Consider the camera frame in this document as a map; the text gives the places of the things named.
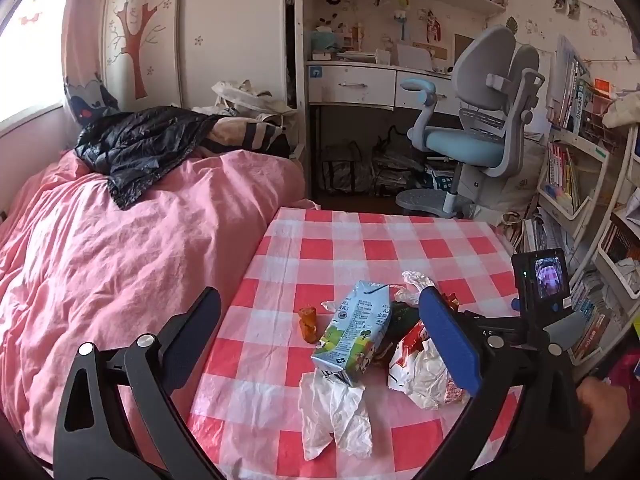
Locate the white wardrobe with tree decal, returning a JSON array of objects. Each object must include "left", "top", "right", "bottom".
[{"left": 102, "top": 0, "right": 296, "bottom": 113}]

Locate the white book rack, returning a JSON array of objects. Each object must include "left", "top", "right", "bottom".
[{"left": 537, "top": 127, "right": 611, "bottom": 223}]

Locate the pink blanket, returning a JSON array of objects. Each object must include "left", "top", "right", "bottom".
[{"left": 0, "top": 150, "right": 321, "bottom": 476}]

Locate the black puffer jacket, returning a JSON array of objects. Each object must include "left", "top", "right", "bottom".
[{"left": 75, "top": 106, "right": 236, "bottom": 211}]

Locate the cream cloth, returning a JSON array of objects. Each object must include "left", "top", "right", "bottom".
[{"left": 602, "top": 92, "right": 640, "bottom": 128}]

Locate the green plush toy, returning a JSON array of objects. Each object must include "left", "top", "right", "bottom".
[{"left": 390, "top": 302, "right": 421, "bottom": 342}]

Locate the orange plush carrot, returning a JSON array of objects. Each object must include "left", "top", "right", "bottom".
[{"left": 298, "top": 306, "right": 319, "bottom": 345}]

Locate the window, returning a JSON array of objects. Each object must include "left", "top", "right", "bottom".
[{"left": 0, "top": 0, "right": 66, "bottom": 131}]

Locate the row of thin colourful books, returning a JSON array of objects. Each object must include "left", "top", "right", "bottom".
[{"left": 545, "top": 141, "right": 581, "bottom": 206}]

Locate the stack of spiral notebooks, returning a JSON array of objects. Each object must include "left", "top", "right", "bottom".
[{"left": 520, "top": 215, "right": 573, "bottom": 271}]

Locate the white desk with drawers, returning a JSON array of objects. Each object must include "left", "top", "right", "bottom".
[{"left": 300, "top": 55, "right": 466, "bottom": 196}]

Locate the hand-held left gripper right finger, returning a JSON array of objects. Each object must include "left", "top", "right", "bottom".
[{"left": 419, "top": 287, "right": 586, "bottom": 480}]

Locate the white tissue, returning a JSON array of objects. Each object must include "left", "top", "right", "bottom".
[{"left": 299, "top": 372, "right": 373, "bottom": 461}]

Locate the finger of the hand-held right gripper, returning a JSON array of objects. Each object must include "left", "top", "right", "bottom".
[{"left": 462, "top": 310, "right": 531, "bottom": 342}]

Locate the row of books on floor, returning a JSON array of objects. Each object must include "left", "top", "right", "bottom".
[{"left": 570, "top": 270, "right": 621, "bottom": 361}]

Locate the clear plaid storage bag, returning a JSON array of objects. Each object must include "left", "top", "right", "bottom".
[{"left": 320, "top": 142, "right": 373, "bottom": 193}]

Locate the red checked tablecloth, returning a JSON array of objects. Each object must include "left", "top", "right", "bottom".
[{"left": 187, "top": 206, "right": 526, "bottom": 480}]

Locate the cream fabric bag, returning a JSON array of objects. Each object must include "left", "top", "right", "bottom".
[{"left": 492, "top": 140, "right": 548, "bottom": 213}]

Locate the striped beige pillow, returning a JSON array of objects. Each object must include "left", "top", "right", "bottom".
[{"left": 200, "top": 117, "right": 291, "bottom": 158}]

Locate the blue milk carton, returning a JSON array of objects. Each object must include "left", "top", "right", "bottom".
[{"left": 311, "top": 280, "right": 393, "bottom": 388}]

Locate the pink printed curtain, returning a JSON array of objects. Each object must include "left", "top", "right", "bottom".
[{"left": 62, "top": 0, "right": 121, "bottom": 126}]

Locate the red and white snack wrapper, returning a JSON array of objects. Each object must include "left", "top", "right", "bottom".
[{"left": 387, "top": 322, "right": 471, "bottom": 410}]

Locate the row of tall upright books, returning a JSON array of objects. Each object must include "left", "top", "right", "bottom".
[{"left": 547, "top": 35, "right": 596, "bottom": 131}]

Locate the grey and blue desk chair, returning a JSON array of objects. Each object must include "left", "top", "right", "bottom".
[{"left": 396, "top": 25, "right": 546, "bottom": 220}]

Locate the clear bag of papers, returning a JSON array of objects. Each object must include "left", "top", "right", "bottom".
[{"left": 372, "top": 135, "right": 431, "bottom": 193}]

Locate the clear plastic wrap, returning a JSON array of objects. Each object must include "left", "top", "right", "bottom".
[{"left": 387, "top": 271, "right": 441, "bottom": 307}]

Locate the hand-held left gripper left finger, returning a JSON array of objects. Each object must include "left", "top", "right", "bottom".
[{"left": 52, "top": 286, "right": 226, "bottom": 480}]

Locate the person's right hand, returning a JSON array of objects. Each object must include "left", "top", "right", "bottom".
[{"left": 577, "top": 377, "right": 632, "bottom": 463}]

